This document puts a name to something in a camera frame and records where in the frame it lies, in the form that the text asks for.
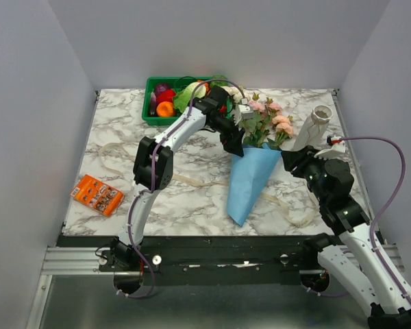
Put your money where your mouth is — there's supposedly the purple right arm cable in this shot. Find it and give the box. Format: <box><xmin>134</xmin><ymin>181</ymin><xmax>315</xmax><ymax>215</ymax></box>
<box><xmin>306</xmin><ymin>135</ymin><xmax>411</xmax><ymax>329</ymax></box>

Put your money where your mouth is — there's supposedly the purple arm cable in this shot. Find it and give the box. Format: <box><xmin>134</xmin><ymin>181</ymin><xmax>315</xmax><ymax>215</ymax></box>
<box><xmin>306</xmin><ymin>135</ymin><xmax>411</xmax><ymax>329</ymax></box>
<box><xmin>114</xmin><ymin>79</ymin><xmax>251</xmax><ymax>300</ymax></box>

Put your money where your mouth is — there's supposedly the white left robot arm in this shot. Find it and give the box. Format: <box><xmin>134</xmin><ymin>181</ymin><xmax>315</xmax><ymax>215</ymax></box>
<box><xmin>110</xmin><ymin>86</ymin><xmax>245</xmax><ymax>271</ymax></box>

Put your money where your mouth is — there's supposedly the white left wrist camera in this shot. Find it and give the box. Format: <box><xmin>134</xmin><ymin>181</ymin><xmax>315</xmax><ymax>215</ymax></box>
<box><xmin>234</xmin><ymin>104</ymin><xmax>254</xmax><ymax>122</ymax></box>

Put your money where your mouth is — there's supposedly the orange toy fruit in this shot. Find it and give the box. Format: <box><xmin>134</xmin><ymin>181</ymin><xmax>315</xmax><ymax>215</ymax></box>
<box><xmin>156</xmin><ymin>101</ymin><xmax>176</xmax><ymax>117</ymax></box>

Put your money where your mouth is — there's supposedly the purple toy onion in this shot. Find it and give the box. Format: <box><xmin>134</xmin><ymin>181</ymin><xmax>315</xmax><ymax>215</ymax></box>
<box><xmin>153</xmin><ymin>82</ymin><xmax>171</xmax><ymax>97</ymax></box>

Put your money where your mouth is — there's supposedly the aluminium frame rail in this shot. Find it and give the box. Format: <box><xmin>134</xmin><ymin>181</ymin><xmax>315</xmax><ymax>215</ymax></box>
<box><xmin>41</xmin><ymin>247</ymin><xmax>113</xmax><ymax>276</ymax></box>

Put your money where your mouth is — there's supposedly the green toy cabbage leaf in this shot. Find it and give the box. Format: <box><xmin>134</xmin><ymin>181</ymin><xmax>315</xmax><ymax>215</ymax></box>
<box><xmin>173</xmin><ymin>82</ymin><xmax>206</xmax><ymax>113</ymax></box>

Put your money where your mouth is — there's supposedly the pink artificial flower bouquet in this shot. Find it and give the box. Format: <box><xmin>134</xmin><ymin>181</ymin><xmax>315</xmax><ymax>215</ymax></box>
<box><xmin>239</xmin><ymin>93</ymin><xmax>294</xmax><ymax>150</ymax></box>

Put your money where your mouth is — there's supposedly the blue wrapping paper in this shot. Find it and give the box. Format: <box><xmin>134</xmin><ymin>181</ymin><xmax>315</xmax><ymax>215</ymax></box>
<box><xmin>226</xmin><ymin>143</ymin><xmax>281</xmax><ymax>227</ymax></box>

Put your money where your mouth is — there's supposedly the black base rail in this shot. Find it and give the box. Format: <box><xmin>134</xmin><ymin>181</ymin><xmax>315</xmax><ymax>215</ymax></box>
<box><xmin>56</xmin><ymin>234</ymin><xmax>360</xmax><ymax>286</ymax></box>

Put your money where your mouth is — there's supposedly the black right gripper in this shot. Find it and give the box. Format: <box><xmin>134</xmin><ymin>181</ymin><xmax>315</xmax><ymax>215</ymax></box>
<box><xmin>280</xmin><ymin>144</ymin><xmax>329</xmax><ymax>204</ymax></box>

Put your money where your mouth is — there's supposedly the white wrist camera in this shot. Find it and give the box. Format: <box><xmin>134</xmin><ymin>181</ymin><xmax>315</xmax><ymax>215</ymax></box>
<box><xmin>234</xmin><ymin>104</ymin><xmax>254</xmax><ymax>122</ymax></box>
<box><xmin>314</xmin><ymin>140</ymin><xmax>346</xmax><ymax>160</ymax></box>

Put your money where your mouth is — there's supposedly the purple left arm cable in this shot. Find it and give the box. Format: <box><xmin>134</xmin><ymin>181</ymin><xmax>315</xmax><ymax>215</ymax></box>
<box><xmin>114</xmin><ymin>79</ymin><xmax>251</xmax><ymax>300</ymax></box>

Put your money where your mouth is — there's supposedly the orange snack box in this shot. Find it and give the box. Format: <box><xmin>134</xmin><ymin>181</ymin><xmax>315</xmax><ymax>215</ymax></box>
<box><xmin>70</xmin><ymin>174</ymin><xmax>124</xmax><ymax>217</ymax></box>

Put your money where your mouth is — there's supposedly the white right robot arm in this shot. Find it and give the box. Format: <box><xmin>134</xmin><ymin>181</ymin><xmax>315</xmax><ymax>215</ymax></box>
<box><xmin>282</xmin><ymin>146</ymin><xmax>411</xmax><ymax>328</ymax></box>

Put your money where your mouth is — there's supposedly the purple toy eggplant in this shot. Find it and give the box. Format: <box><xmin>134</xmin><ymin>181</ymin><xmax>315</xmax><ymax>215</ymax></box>
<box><xmin>148</xmin><ymin>91</ymin><xmax>157</xmax><ymax>117</ymax></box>

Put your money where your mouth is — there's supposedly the red toy pepper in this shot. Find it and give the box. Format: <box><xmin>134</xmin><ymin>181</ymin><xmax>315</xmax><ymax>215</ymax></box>
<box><xmin>156</xmin><ymin>89</ymin><xmax>176</xmax><ymax>104</ymax></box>

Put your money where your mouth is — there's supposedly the orange toy carrot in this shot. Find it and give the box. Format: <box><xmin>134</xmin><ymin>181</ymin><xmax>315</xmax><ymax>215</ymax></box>
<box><xmin>197</xmin><ymin>80</ymin><xmax>210</xmax><ymax>94</ymax></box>

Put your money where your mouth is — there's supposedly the white ribbed vase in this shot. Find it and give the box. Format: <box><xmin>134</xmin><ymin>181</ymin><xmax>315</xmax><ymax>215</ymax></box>
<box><xmin>291</xmin><ymin>105</ymin><xmax>332</xmax><ymax>151</ymax></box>

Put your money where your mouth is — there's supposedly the beige printed ribbon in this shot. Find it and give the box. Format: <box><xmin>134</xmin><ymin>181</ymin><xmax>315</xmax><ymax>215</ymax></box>
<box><xmin>98</xmin><ymin>143</ymin><xmax>316</xmax><ymax>228</ymax></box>

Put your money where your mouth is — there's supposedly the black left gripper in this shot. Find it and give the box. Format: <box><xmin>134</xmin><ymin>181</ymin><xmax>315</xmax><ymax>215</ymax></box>
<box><xmin>206</xmin><ymin>112</ymin><xmax>244</xmax><ymax>157</ymax></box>

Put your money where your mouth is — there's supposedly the green plastic basket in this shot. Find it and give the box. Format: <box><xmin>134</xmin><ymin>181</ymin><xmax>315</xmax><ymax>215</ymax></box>
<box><xmin>141</xmin><ymin>76</ymin><xmax>232</xmax><ymax>126</ymax></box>

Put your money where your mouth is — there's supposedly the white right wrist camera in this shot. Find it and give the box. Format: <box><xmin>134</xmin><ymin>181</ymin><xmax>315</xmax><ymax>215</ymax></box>
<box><xmin>314</xmin><ymin>140</ymin><xmax>346</xmax><ymax>160</ymax></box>

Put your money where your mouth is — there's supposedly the green toy bell pepper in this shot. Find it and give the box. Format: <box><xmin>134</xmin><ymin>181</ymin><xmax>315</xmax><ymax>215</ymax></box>
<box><xmin>209</xmin><ymin>75</ymin><xmax>228</xmax><ymax>88</ymax></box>

